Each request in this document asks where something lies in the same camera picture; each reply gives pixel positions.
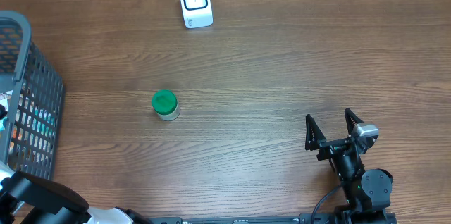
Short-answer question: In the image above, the mint green wipes pack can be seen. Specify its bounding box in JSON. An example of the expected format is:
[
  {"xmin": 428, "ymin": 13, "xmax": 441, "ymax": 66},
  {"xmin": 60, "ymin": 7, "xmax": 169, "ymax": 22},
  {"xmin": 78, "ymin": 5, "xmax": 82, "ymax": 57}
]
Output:
[{"xmin": 1, "ymin": 109, "xmax": 58, "ymax": 140}]

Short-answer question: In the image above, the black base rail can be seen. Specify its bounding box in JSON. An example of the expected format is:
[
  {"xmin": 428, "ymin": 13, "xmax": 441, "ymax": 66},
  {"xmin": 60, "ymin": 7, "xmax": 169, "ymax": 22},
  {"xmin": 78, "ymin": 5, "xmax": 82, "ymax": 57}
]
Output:
[{"xmin": 148, "ymin": 213, "xmax": 398, "ymax": 224}]

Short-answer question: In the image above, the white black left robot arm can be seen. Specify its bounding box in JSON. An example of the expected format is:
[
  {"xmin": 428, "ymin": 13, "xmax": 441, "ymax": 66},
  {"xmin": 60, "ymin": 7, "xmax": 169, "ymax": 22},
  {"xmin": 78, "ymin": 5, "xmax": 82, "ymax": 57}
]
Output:
[{"xmin": 1, "ymin": 163, "xmax": 152, "ymax": 224}]

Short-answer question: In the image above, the green lid clear jar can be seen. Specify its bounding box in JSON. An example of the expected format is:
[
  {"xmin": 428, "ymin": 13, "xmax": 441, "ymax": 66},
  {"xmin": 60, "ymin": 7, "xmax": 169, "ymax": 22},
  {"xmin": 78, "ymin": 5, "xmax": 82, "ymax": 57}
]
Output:
[{"xmin": 152, "ymin": 89, "xmax": 180, "ymax": 121}]

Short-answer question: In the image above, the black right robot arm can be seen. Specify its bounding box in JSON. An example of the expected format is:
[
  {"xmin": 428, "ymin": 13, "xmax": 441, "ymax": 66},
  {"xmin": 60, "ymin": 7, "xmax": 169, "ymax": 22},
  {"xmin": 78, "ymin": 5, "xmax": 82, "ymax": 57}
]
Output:
[{"xmin": 300, "ymin": 108, "xmax": 397, "ymax": 224}]

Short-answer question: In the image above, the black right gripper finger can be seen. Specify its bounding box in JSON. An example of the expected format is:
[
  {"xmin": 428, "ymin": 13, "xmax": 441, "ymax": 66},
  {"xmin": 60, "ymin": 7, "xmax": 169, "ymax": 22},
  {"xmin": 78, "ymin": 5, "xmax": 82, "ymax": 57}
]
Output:
[
  {"xmin": 305, "ymin": 114, "xmax": 326, "ymax": 151},
  {"xmin": 345, "ymin": 108, "xmax": 364, "ymax": 135}
]

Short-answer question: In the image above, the dark grey mesh basket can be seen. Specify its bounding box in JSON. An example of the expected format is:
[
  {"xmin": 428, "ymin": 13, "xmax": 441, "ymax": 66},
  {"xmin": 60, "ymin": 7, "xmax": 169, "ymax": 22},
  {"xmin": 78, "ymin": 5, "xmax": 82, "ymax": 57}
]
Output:
[{"xmin": 1, "ymin": 11, "xmax": 66, "ymax": 179}]

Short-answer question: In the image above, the white barcode scanner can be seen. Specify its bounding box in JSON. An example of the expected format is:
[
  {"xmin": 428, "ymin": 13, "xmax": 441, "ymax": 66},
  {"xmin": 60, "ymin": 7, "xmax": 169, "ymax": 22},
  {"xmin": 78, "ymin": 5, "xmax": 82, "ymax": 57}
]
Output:
[{"xmin": 180, "ymin": 0, "xmax": 214, "ymax": 29}]

